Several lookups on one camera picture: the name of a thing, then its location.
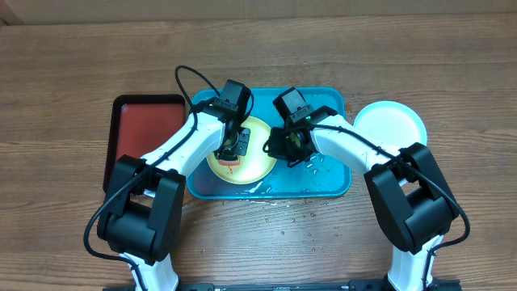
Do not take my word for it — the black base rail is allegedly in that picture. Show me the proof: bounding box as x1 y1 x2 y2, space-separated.
103 277 462 291

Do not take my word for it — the teal plastic tray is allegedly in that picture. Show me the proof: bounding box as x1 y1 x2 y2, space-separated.
187 87 351 200

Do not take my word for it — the light blue plate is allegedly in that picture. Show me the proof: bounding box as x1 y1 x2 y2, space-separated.
361 101 428 148

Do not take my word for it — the green plate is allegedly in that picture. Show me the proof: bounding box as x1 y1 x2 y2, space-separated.
207 116 276 184

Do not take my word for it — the green and pink sponge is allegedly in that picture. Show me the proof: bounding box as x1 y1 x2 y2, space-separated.
218 154 240 167

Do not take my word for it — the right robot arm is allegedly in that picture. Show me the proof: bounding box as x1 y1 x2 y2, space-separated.
263 87 465 290

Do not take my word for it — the white plate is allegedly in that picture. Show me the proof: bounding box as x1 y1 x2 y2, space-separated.
353 109 364 131

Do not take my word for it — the black and red tray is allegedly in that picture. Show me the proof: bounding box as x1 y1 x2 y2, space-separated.
103 94 186 191

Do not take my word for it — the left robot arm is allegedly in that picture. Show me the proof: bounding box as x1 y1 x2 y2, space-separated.
87 80 253 290

